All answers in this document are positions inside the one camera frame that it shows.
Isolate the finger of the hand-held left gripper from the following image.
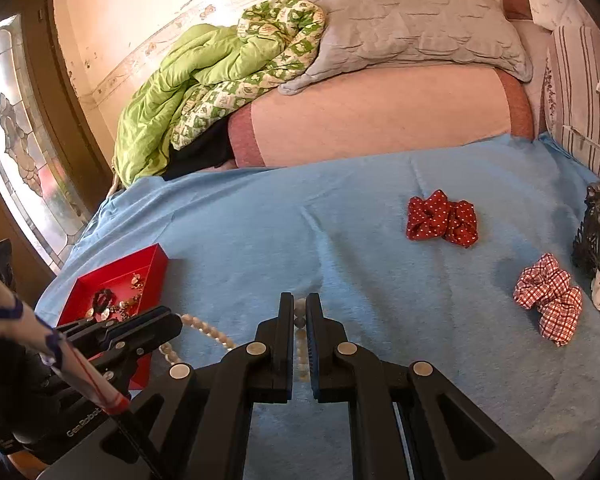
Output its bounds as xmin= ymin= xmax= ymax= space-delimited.
xmin=54 ymin=305 xmax=174 ymax=345
xmin=87 ymin=314 xmax=184 ymax=386

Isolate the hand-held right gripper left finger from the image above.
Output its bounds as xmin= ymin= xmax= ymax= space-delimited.
xmin=40 ymin=292 xmax=296 ymax=480

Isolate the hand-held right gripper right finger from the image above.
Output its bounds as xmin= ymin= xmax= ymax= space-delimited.
xmin=305 ymin=292 xmax=556 ymax=480

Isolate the gold coin bracelet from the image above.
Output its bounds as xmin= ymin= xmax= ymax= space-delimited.
xmin=82 ymin=296 xmax=143 ymax=322

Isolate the black flower brooch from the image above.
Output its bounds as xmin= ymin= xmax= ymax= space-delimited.
xmin=92 ymin=289 xmax=117 ymax=313

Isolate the red jewelry box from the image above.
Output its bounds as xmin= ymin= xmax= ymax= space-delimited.
xmin=55 ymin=243 xmax=170 ymax=391

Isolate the pearl necklace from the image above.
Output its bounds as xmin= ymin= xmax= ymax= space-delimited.
xmin=159 ymin=297 xmax=312 ymax=386

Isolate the white wrapped black rod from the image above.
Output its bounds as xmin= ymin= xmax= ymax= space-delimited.
xmin=0 ymin=257 xmax=163 ymax=480

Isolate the blue blanket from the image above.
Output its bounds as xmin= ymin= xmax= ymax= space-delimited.
xmin=35 ymin=132 xmax=600 ymax=480

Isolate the red polka dot scrunchie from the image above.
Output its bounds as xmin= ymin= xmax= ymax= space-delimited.
xmin=406 ymin=190 xmax=478 ymax=249

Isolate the black cloth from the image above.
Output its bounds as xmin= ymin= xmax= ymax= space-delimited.
xmin=162 ymin=120 xmax=236 ymax=181

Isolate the green comforter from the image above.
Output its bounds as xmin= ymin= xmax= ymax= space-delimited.
xmin=114 ymin=0 xmax=327 ymax=186

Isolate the stained glass window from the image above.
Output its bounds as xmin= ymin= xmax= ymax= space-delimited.
xmin=0 ymin=15 xmax=88 ymax=271

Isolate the red checked scrunchie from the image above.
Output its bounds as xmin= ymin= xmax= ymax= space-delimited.
xmin=513 ymin=253 xmax=583 ymax=347

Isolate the pink bolster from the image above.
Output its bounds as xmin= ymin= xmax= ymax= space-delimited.
xmin=228 ymin=67 xmax=535 ymax=168

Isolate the grey pillow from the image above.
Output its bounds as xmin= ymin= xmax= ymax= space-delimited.
xmin=279 ymin=0 xmax=533 ymax=96

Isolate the striped pillow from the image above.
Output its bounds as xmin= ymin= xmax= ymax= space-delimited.
xmin=542 ymin=25 xmax=600 ymax=186

